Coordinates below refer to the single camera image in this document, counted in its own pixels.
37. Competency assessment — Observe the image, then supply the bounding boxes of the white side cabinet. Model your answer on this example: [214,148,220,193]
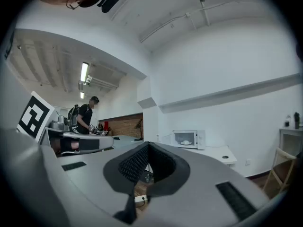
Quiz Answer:
[278,126,303,157]

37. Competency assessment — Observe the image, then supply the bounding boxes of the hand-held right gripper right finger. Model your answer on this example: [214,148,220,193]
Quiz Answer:
[141,141,285,227]

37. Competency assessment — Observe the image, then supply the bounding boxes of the white ceiling conduit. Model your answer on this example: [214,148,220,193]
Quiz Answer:
[191,0,212,27]
[139,0,262,44]

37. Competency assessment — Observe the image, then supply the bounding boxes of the light blue table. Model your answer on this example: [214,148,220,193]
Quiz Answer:
[110,134,144,149]

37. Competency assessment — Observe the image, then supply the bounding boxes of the silver kitchen appliance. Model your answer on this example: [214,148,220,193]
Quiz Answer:
[48,114,70,131]

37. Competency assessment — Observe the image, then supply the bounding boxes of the black desk lamp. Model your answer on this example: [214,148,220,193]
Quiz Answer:
[134,118,144,142]

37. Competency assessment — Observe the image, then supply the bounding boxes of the wooden chair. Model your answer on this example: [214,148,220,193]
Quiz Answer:
[262,147,298,200]

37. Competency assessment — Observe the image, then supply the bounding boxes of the long ceiling light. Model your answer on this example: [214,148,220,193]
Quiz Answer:
[80,61,89,83]

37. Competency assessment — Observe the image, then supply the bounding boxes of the white table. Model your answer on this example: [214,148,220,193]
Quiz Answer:
[183,145,238,168]

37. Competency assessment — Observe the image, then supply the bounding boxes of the black head-worn camera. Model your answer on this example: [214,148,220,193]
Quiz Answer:
[96,0,123,14]

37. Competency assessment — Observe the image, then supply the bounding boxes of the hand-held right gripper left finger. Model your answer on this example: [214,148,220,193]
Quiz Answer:
[41,140,150,226]

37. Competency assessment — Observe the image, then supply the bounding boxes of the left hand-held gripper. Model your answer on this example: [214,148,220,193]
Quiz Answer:
[16,90,115,157]

